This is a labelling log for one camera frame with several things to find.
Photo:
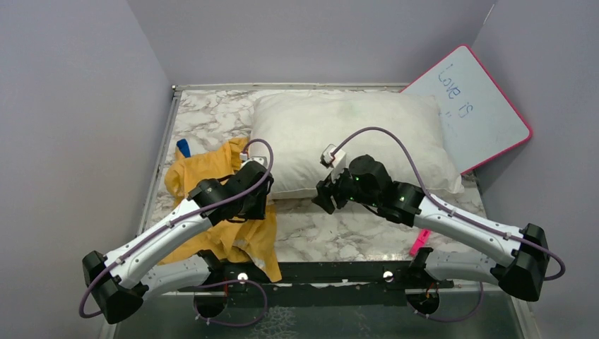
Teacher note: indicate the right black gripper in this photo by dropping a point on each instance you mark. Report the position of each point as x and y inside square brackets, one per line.
[328, 188]

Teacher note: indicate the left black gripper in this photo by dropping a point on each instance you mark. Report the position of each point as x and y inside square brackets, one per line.
[258, 212]

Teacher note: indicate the white pillow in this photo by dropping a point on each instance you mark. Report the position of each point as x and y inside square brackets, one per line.
[401, 131]

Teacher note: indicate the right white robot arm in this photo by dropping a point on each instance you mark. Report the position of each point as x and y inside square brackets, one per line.
[512, 258]

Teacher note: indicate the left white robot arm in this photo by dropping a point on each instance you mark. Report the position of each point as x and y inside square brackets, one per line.
[119, 281]

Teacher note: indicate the pink marker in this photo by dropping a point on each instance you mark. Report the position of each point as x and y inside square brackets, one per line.
[419, 242]

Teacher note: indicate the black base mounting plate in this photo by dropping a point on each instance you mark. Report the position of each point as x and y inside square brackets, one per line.
[327, 280]

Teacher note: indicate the pink framed whiteboard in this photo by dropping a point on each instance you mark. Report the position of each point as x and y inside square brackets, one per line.
[478, 121]

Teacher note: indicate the aluminium table frame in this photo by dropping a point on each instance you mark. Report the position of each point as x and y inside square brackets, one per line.
[308, 242]

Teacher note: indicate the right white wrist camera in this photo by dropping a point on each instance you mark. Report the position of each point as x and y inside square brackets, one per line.
[334, 159]

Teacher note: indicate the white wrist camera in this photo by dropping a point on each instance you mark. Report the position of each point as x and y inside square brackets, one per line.
[246, 159]
[334, 159]

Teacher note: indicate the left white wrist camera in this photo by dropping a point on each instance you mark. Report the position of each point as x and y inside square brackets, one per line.
[246, 159]

